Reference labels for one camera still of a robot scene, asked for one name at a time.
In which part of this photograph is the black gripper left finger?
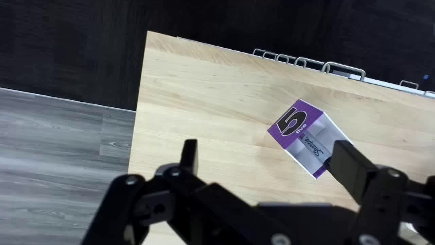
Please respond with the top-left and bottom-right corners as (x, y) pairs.
(80, 137), (215, 245)

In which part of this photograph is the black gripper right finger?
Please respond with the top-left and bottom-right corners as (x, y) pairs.
(323, 138), (435, 245)

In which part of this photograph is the purple and white small box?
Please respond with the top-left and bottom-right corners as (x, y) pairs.
(266, 98), (353, 179)

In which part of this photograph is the metal wire rack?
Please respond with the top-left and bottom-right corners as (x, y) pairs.
(251, 47), (435, 100)

